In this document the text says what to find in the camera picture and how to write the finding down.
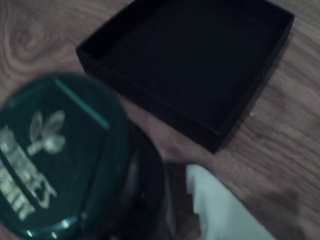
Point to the green pill bottle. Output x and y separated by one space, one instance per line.
62 150

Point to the tiny yellow crumb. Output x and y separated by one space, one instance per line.
251 114

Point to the black shallow cardboard box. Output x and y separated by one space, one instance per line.
187 62

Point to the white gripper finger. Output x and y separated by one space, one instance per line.
220 215

